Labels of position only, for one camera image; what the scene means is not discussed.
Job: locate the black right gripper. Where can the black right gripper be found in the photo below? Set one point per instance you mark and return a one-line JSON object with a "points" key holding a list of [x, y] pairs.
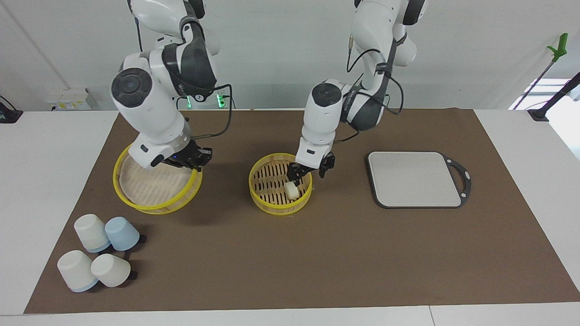
{"points": [[190, 154]]}

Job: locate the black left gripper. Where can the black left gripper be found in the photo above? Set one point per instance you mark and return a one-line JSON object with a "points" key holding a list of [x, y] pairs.
{"points": [[313, 165]]}

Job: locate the white steamed bun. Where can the white steamed bun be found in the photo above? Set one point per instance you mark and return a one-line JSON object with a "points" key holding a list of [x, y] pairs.
{"points": [[292, 192]]}

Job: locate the yellow rimmed steamer lid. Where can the yellow rimmed steamer lid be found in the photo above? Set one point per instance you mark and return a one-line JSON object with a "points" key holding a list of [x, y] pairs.
{"points": [[154, 190]]}

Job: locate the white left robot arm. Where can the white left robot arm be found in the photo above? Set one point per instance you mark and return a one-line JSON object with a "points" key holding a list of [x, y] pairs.
{"points": [[321, 117]]}

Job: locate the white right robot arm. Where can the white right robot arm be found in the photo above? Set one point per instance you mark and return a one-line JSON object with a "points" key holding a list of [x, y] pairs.
{"points": [[149, 113]]}

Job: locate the yellow bamboo steamer basket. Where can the yellow bamboo steamer basket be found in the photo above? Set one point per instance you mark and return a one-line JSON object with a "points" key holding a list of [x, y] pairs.
{"points": [[272, 204]]}

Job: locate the brown table mat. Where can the brown table mat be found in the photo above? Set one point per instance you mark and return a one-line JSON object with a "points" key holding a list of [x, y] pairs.
{"points": [[290, 262]]}

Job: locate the grey cutting board dark rim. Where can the grey cutting board dark rim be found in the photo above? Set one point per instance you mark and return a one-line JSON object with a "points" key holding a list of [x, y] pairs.
{"points": [[417, 179]]}

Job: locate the light blue cup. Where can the light blue cup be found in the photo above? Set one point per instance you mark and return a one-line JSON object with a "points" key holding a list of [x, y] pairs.
{"points": [[123, 233]]}

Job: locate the white cup blue rim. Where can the white cup blue rim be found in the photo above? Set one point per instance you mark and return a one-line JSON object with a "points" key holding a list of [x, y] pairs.
{"points": [[74, 270]]}

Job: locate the black table clamp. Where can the black table clamp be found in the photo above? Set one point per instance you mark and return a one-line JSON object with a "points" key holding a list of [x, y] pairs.
{"points": [[9, 115]]}

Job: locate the black pole with clamp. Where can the black pole with clamp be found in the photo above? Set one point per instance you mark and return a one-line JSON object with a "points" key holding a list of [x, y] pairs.
{"points": [[539, 113]]}

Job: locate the green tipped grey pole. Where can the green tipped grey pole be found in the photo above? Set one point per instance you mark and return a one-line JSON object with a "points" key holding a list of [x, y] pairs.
{"points": [[561, 45]]}

